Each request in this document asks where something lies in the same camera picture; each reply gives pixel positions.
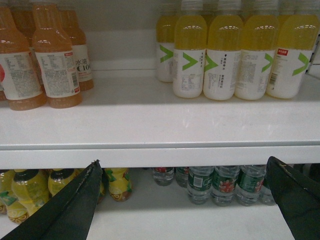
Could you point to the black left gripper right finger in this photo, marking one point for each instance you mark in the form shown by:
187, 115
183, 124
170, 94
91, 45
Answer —
298, 198

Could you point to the orange juice bottle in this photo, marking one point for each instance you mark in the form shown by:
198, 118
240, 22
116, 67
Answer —
55, 56
78, 39
18, 76

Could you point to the yellow vitamin drink bottle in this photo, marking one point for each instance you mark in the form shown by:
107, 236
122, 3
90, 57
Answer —
223, 51
190, 43
258, 44
165, 38
296, 39

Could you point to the lemon tea bottle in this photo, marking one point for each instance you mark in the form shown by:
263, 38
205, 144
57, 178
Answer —
59, 178
29, 187
119, 183

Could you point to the water bottle lower shelf left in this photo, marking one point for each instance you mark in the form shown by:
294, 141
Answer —
199, 183

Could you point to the orange juice bottle front left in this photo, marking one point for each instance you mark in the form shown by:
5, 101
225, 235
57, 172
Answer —
18, 76

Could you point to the yellow vitamin drink bottle rear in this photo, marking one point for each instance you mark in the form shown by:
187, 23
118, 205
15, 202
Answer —
165, 38

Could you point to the orange juice bottle front right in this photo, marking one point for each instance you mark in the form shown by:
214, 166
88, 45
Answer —
55, 56

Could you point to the orange juice bottle rear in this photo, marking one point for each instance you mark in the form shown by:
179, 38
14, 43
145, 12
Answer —
78, 39

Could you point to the lemon tea bottle middle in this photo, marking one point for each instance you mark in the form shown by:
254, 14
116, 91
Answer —
59, 178

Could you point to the lemon tea bottle left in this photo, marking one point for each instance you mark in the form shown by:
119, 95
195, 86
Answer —
29, 187

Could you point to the white upper shelf board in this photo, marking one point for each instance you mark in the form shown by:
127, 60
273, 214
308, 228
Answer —
134, 120

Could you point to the lemon tea bottle right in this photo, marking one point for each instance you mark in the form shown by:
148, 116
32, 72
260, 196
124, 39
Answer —
119, 183

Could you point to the water bottle lower shelf right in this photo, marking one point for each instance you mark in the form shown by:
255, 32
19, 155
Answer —
249, 183

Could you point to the water bottle lower shelf middle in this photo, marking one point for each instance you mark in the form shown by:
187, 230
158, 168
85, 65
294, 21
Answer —
224, 180

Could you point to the water bottle shelf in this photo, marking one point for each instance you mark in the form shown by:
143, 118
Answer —
199, 183
224, 180
249, 183

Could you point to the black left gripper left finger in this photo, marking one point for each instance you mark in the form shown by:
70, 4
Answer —
69, 214

